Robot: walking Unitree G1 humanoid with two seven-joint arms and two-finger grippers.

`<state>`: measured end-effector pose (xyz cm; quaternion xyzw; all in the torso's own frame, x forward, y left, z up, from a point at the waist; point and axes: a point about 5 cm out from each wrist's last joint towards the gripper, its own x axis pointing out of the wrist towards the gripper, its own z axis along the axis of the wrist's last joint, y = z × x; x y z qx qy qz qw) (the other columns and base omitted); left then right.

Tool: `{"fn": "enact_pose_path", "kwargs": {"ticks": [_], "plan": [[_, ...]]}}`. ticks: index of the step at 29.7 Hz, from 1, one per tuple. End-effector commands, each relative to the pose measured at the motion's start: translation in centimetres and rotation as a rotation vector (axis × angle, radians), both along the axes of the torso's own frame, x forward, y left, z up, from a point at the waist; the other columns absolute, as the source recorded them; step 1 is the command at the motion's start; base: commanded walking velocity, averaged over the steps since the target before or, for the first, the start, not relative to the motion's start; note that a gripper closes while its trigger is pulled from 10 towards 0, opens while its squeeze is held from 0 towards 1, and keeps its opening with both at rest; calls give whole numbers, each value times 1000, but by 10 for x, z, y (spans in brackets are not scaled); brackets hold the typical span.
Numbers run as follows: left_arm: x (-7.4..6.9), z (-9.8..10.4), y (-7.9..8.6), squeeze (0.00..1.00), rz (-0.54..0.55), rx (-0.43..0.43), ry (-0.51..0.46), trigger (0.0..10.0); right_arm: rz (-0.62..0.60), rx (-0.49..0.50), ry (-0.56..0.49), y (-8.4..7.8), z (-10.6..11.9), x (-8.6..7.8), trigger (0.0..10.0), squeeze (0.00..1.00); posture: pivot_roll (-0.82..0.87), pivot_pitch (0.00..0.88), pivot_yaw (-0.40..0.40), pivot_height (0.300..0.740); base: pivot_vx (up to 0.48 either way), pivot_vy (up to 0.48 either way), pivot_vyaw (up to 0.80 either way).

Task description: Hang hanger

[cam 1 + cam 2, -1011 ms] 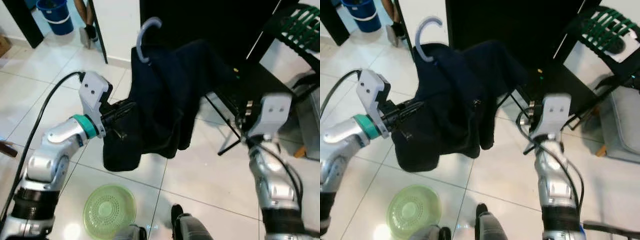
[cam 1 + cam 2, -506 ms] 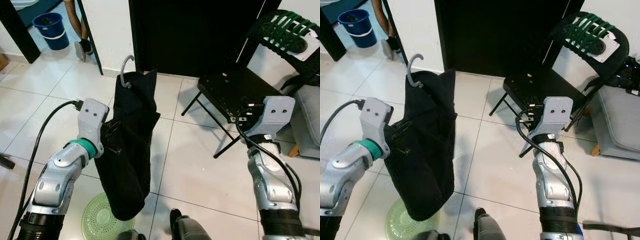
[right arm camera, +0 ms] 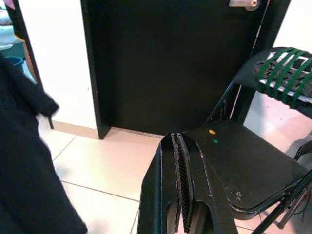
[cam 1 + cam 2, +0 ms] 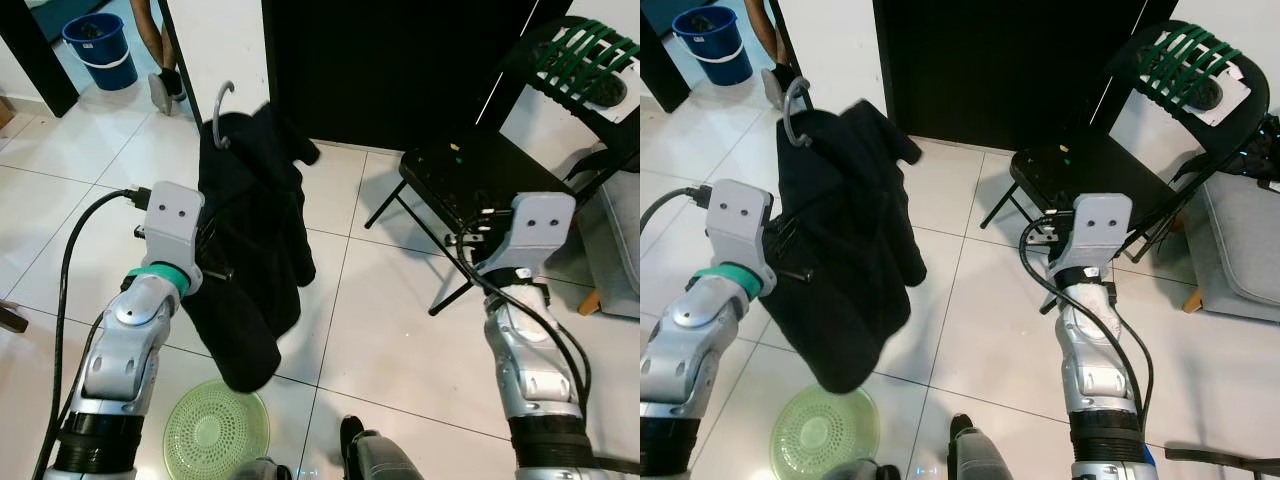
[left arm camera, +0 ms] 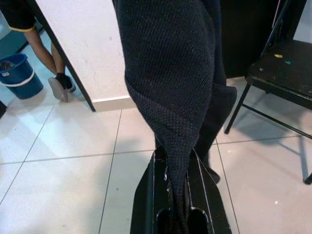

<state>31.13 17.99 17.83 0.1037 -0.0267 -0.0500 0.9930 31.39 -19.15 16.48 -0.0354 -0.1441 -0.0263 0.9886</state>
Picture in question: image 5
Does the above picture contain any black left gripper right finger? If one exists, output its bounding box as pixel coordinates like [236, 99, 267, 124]
[187, 149, 233, 234]

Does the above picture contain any black folding chair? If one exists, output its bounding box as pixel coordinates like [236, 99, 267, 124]
[223, 0, 312, 185]

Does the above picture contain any blue bucket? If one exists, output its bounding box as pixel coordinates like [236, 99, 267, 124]
[0, 53, 44, 100]

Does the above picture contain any navy knit garment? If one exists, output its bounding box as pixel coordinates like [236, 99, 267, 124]
[113, 0, 238, 234]

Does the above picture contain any black door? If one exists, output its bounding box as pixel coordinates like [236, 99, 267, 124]
[214, 0, 290, 79]

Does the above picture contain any person in black shorts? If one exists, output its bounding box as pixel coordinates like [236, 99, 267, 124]
[0, 0, 77, 102]

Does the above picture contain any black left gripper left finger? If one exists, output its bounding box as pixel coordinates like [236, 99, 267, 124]
[130, 148, 176, 234]

